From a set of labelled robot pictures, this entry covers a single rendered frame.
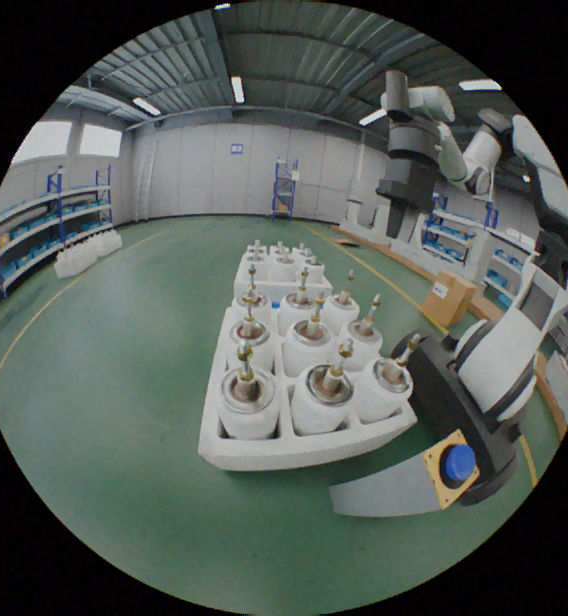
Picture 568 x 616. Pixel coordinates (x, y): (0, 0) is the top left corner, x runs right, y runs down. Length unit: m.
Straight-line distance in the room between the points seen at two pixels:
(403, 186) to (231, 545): 0.68
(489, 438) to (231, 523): 0.59
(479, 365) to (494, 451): 0.27
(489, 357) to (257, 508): 0.52
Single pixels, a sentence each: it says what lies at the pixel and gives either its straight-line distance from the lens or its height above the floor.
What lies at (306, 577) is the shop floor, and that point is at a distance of 0.53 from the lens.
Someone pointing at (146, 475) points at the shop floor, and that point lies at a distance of 0.54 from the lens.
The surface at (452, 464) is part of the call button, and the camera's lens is 0.22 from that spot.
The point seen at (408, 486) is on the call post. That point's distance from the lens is 0.24.
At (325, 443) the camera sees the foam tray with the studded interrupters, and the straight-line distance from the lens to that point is 0.31.
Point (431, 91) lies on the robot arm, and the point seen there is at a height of 0.71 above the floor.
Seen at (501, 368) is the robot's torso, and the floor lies 0.35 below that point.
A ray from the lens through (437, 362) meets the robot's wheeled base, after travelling 0.59.
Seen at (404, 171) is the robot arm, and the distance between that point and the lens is 0.30.
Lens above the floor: 0.47
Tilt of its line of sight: 32 degrees down
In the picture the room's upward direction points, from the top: 7 degrees clockwise
